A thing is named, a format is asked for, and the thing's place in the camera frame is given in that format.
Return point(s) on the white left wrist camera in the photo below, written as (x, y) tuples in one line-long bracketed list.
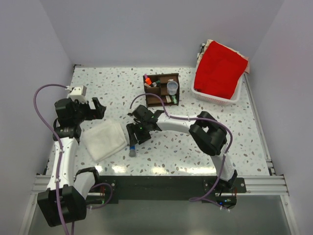
[(77, 93)]

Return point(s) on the green translucent cap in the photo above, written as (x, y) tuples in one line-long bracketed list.
[(174, 99)]

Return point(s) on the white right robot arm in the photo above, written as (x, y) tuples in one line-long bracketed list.
[(211, 137)]

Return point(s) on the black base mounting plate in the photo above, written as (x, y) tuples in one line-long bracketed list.
[(174, 188)]

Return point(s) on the clear jar of paperclips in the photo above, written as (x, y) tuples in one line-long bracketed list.
[(172, 87)]

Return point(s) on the blue grey stamp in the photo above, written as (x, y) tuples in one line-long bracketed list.
[(132, 152)]

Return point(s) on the white plastic basket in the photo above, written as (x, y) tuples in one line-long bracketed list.
[(218, 100)]

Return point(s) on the beige small tube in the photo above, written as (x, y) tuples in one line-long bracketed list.
[(168, 99)]

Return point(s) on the white folded towel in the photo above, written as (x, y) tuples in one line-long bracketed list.
[(104, 140)]

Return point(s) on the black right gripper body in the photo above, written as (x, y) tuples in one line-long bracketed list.
[(142, 132)]

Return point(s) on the brown wooden desk organizer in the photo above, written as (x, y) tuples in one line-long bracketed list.
[(161, 91)]

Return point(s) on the aluminium frame rail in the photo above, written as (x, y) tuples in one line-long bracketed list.
[(273, 184)]

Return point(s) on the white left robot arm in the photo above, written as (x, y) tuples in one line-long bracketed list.
[(64, 200)]

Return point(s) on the orange capped black highlighter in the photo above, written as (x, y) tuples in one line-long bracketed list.
[(148, 81)]

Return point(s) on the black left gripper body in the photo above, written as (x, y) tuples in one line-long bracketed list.
[(82, 111)]

